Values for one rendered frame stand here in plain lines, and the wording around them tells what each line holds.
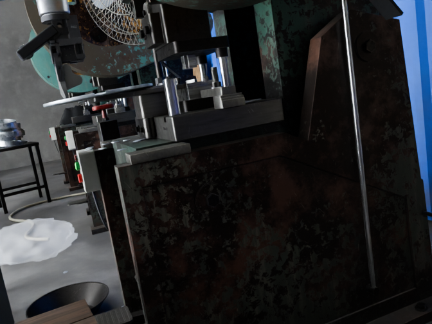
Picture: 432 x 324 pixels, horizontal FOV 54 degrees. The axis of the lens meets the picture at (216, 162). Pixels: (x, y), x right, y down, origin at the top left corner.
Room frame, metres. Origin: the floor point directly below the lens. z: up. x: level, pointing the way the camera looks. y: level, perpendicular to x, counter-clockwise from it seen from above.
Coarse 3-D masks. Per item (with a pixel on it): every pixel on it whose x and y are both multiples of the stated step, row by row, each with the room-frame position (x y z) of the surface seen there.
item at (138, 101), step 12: (180, 84) 1.18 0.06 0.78; (108, 96) 1.11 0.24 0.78; (120, 96) 1.12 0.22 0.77; (132, 96) 1.23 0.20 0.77; (144, 96) 1.16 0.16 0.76; (156, 96) 1.17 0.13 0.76; (144, 108) 1.16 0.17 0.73; (156, 108) 1.17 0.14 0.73; (144, 120) 1.16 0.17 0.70; (144, 132) 1.17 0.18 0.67
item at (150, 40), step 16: (144, 16) 1.30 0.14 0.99; (160, 16) 1.19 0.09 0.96; (176, 16) 1.18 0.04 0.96; (192, 16) 1.19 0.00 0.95; (144, 32) 1.20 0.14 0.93; (160, 32) 1.19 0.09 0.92; (176, 32) 1.18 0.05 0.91; (192, 32) 1.19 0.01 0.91; (208, 32) 1.21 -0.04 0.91; (160, 48) 1.26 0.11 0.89
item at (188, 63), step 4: (184, 56) 1.25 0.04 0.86; (188, 56) 1.24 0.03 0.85; (192, 56) 1.24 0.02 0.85; (184, 60) 1.24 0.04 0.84; (188, 60) 1.24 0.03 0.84; (192, 60) 1.24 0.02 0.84; (184, 64) 1.25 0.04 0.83; (188, 64) 1.24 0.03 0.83; (192, 64) 1.24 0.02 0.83; (196, 64) 1.25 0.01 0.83; (184, 68) 1.25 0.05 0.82; (188, 68) 1.25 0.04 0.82; (192, 68) 1.28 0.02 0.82
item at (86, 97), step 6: (144, 84) 1.11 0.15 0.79; (150, 84) 1.15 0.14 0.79; (108, 90) 1.04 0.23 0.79; (114, 90) 1.04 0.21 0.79; (120, 90) 1.05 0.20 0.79; (126, 90) 1.06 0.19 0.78; (78, 96) 1.03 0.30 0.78; (84, 96) 1.03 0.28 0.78; (90, 96) 1.03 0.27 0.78; (96, 96) 1.23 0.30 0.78; (54, 102) 1.05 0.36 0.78; (60, 102) 1.04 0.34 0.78; (66, 102) 1.07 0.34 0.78; (72, 102) 1.21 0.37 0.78
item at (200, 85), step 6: (186, 84) 1.18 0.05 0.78; (192, 84) 1.18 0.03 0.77; (198, 84) 1.19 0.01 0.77; (204, 84) 1.20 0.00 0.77; (210, 84) 1.20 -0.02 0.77; (180, 90) 1.24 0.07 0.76; (186, 90) 1.19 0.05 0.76; (192, 90) 1.18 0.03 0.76; (198, 90) 1.19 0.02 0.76; (180, 96) 1.25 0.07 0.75; (186, 96) 1.20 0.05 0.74; (192, 96) 1.18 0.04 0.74; (198, 96) 1.19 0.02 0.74
